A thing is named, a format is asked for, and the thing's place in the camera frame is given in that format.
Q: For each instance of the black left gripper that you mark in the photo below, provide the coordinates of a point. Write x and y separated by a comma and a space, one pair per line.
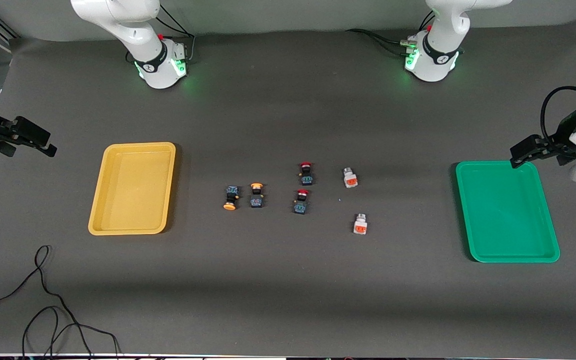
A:
561, 139

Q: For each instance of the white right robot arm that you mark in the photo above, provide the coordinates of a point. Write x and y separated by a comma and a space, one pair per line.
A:
138, 30

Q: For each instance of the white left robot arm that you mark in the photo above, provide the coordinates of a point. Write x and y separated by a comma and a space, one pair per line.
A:
440, 45

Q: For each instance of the green plastic tray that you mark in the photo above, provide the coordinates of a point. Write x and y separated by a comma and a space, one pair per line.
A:
505, 210

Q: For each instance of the red capped push button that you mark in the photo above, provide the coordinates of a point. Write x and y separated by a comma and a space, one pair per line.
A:
301, 202
306, 174

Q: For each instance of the white orange push button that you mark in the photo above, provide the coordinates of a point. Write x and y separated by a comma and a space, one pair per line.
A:
350, 178
360, 224

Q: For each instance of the yellow plastic tray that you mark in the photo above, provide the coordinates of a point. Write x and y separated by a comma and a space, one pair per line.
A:
133, 187

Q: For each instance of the yellow capped push button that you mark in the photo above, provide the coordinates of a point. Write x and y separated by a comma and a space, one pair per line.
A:
256, 196
231, 196

